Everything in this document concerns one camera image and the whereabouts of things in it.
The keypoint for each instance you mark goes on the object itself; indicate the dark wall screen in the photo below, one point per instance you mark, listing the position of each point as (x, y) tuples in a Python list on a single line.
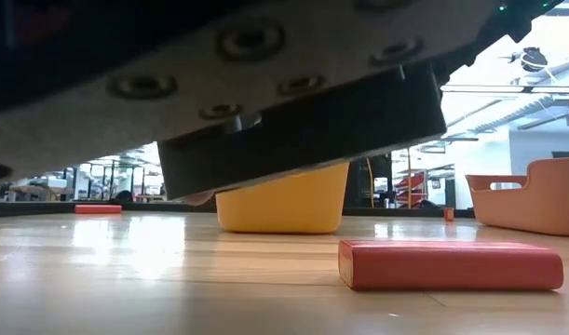
[(565, 154)]

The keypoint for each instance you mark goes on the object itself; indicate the black equipment tower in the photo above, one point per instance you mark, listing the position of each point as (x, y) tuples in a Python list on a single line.
[(382, 181)]

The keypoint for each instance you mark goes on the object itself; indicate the black aluminium table frame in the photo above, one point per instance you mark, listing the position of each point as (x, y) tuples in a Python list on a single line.
[(42, 209)]

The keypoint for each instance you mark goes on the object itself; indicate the thin metal pole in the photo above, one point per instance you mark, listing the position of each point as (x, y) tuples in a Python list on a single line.
[(408, 186)]

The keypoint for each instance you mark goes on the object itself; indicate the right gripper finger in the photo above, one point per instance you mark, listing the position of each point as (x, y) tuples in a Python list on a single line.
[(302, 135)]

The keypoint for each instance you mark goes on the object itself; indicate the black room divider panel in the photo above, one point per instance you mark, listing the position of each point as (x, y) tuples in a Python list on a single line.
[(354, 186)]

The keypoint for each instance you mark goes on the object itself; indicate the orange plastic bin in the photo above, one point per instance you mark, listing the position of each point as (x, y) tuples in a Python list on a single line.
[(540, 209)]

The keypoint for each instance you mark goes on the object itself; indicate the red shelf rack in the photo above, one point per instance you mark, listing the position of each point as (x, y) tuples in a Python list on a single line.
[(412, 186)]

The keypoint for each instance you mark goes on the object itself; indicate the black metal frame station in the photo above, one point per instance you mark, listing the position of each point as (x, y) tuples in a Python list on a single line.
[(102, 186)]

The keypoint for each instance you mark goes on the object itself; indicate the yellow plastic bin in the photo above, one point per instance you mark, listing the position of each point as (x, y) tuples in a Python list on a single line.
[(288, 205)]

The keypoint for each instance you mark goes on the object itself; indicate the red wooden block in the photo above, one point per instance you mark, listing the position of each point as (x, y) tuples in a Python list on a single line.
[(451, 267), (449, 214), (98, 210)]

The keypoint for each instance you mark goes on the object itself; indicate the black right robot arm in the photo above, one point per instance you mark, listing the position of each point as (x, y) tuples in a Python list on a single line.
[(521, 14)]

